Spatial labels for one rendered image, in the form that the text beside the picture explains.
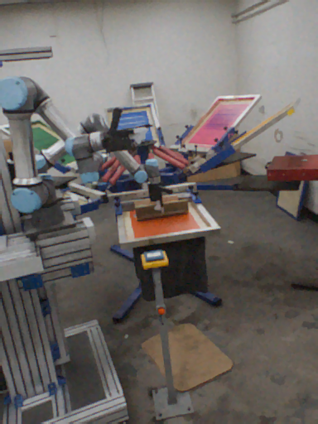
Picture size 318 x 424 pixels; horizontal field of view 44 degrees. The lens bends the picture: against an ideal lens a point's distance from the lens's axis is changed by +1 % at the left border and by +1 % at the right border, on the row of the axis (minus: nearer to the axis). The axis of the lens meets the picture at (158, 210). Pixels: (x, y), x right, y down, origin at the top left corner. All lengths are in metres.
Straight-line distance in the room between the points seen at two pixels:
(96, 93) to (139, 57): 0.91
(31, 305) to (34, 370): 0.40
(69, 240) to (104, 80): 5.06
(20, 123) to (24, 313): 1.05
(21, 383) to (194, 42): 5.72
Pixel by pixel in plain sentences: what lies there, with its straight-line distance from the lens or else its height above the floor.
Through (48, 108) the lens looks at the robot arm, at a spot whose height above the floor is 1.77.
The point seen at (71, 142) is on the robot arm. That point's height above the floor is 1.64.
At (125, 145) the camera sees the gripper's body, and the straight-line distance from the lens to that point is 1.56.
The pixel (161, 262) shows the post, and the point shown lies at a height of 0.95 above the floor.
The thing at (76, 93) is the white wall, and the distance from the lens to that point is 6.77.
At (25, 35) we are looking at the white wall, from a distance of 6.88.
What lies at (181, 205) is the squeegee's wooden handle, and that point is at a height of 1.02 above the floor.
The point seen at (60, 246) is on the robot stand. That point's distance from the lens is 1.90.
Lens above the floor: 1.85
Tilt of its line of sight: 19 degrees down
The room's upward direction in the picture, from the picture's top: 7 degrees counter-clockwise
